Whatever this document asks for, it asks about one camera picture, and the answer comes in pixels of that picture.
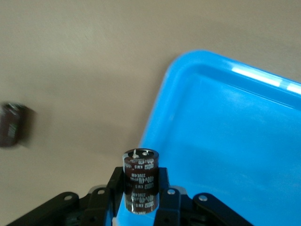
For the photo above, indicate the blue plastic tray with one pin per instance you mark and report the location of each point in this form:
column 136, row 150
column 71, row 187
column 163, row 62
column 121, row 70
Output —
column 223, row 141

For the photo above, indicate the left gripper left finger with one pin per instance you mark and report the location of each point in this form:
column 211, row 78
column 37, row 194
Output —
column 115, row 188

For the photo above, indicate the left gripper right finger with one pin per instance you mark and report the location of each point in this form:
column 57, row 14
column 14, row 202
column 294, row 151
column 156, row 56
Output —
column 164, row 195

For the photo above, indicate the black terminal block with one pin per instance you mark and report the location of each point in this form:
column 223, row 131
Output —
column 14, row 124
column 141, row 179

